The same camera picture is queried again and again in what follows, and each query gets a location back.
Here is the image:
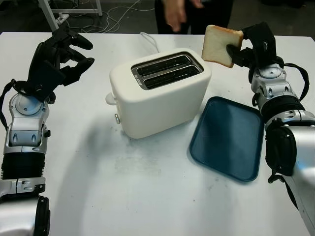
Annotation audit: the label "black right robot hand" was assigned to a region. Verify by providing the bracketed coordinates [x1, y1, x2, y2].
[225, 21, 284, 75]

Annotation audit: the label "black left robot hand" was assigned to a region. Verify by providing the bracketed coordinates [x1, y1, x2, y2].
[26, 26, 95, 97]

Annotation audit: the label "slice of toast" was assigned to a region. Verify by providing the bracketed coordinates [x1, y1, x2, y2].
[201, 24, 245, 69]

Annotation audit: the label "person in beige jacket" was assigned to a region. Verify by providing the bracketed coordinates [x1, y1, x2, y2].
[154, 0, 233, 35]

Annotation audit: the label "white toaster lever knob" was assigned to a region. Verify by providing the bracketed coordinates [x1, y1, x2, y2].
[105, 92, 119, 106]

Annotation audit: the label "cream white two-slot toaster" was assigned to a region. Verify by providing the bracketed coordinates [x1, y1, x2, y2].
[105, 48, 213, 140]

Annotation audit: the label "white power strip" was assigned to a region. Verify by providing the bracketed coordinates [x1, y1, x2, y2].
[57, 13, 70, 25]

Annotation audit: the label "dark blue plastic tray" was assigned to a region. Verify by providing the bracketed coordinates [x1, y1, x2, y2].
[189, 96, 265, 183]

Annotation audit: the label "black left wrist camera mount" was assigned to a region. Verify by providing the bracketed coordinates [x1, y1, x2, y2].
[29, 59, 66, 102]

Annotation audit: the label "white toaster power cord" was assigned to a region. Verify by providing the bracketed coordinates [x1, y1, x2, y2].
[139, 31, 160, 54]

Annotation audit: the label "grey metal frame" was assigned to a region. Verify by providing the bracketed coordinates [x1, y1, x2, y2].
[37, 0, 103, 32]

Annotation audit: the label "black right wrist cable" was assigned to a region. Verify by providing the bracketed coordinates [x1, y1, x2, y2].
[275, 56, 311, 102]

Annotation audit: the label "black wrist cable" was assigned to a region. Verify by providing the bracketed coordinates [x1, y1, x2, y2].
[0, 78, 21, 129]
[275, 56, 311, 102]

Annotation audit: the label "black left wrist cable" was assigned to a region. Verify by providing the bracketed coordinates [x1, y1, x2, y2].
[0, 78, 21, 129]

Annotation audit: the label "loose cables on floor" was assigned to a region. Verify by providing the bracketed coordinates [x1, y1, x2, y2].
[63, 0, 158, 34]

